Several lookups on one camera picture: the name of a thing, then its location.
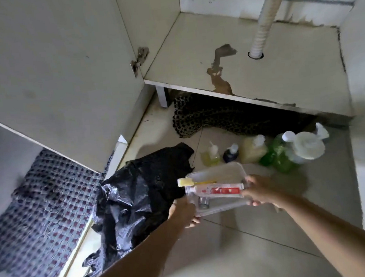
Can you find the person's right hand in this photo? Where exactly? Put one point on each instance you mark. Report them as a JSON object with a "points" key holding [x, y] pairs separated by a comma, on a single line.
{"points": [[265, 190]]}

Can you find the person's left hand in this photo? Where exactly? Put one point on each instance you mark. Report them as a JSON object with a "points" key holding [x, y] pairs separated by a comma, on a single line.
{"points": [[182, 211]]}

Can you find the person's right thumb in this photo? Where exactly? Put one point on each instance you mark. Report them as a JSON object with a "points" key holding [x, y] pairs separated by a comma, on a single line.
{"points": [[248, 193]]}

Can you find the person's left fingers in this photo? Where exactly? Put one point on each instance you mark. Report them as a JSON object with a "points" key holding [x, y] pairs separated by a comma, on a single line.
{"points": [[193, 222]]}

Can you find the clear plastic container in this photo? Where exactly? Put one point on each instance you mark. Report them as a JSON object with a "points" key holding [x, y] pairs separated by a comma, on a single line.
{"points": [[219, 175]]}

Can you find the person's left forearm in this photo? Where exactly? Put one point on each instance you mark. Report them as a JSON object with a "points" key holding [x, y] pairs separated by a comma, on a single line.
{"points": [[133, 265]]}

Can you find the person's right forearm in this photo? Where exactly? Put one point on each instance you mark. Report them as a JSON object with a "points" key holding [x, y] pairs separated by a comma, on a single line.
{"points": [[334, 235]]}

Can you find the white and red tube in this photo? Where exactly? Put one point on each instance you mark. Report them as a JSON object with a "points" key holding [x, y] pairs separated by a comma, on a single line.
{"points": [[216, 192]]}

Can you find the yellow brush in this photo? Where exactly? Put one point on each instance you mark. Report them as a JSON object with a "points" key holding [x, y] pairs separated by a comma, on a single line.
{"points": [[189, 181]]}

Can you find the dark blue bottle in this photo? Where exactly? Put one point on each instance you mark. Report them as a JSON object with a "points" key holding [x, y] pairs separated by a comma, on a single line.
{"points": [[230, 155]]}

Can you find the large yellow liquid bottle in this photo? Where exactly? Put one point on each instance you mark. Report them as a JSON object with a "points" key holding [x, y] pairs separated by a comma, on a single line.
{"points": [[253, 149]]}

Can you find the green liquid bottle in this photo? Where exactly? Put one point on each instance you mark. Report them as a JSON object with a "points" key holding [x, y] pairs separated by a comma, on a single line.
{"points": [[280, 160]]}

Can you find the small yellow liquid bottle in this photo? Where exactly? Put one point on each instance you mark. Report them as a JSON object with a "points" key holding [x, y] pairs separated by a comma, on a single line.
{"points": [[211, 158]]}

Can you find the black plastic bag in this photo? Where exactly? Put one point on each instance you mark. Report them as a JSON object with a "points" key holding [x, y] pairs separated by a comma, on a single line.
{"points": [[136, 195]]}

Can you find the black dotted cloth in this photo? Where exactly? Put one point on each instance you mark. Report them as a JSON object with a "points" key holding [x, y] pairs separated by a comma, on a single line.
{"points": [[231, 115]]}

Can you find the white cabinet leg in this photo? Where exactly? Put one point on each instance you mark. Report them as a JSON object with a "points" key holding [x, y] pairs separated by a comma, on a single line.
{"points": [[163, 97]]}

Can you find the white sink cabinet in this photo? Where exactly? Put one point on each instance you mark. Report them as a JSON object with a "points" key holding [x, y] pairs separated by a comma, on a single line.
{"points": [[291, 70]]}

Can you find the checkered woven cloth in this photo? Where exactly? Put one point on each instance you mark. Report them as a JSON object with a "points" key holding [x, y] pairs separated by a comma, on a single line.
{"points": [[45, 212]]}

